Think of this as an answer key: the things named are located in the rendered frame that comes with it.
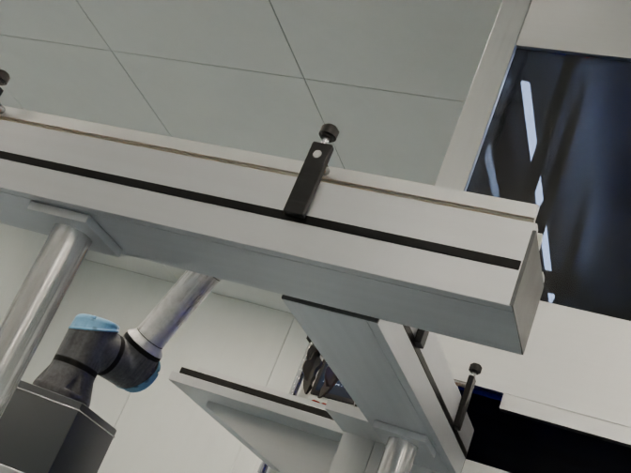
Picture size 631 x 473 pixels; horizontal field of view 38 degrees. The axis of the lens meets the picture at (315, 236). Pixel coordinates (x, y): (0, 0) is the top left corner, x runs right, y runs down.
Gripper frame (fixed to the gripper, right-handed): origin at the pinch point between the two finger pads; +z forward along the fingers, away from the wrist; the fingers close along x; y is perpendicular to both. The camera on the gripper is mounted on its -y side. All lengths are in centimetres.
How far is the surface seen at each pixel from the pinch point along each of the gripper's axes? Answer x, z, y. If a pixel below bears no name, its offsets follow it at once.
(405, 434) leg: 34, 13, 42
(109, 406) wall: -401, -68, -534
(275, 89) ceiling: -160, -198, -185
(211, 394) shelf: -14.5, 10.6, 15.6
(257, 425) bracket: -5.6, 12.4, 8.8
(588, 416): 57, -5, 18
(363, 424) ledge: 22.6, 10.6, 29.2
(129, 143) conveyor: 5, 2, 98
